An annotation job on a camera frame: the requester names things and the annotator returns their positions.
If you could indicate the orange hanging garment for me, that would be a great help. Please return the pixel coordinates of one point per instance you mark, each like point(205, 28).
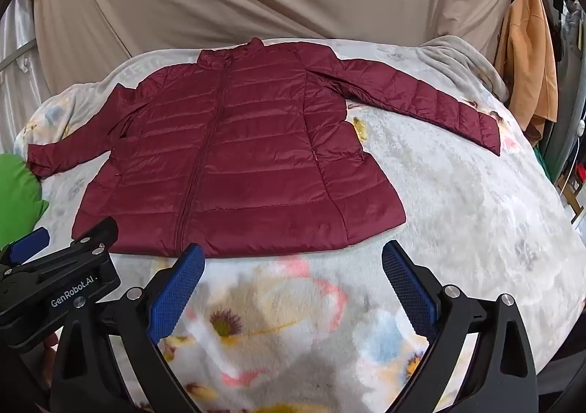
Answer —
point(531, 65)

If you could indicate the green cloth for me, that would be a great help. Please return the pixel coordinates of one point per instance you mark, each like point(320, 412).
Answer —
point(18, 197)

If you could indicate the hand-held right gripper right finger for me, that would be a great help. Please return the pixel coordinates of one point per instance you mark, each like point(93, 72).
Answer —
point(407, 289)

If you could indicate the grey floral fleece blanket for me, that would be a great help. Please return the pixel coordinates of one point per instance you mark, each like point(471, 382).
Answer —
point(458, 220)

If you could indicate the maroon puffer jacket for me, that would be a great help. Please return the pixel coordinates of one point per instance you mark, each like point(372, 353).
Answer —
point(252, 142)

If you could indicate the white shiny curtain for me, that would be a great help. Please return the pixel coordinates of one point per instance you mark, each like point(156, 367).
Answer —
point(18, 97)

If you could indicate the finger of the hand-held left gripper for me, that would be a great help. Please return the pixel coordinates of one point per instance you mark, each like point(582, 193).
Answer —
point(29, 244)
point(96, 234)

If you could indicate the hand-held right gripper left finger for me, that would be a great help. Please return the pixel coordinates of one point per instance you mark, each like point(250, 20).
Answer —
point(178, 294)

